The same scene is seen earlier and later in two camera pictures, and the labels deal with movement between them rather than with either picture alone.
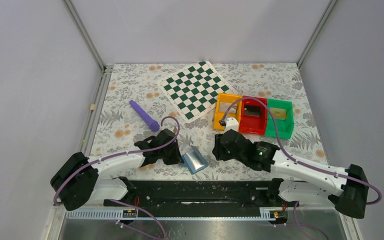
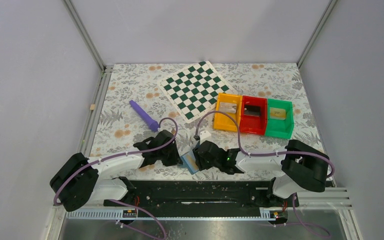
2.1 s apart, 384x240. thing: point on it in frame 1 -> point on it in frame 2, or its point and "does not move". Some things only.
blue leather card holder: x=194 y=161 does not move
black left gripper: x=171 y=152 does not move
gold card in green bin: x=278 y=113 does not move
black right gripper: x=225 y=145 -> x=200 y=157
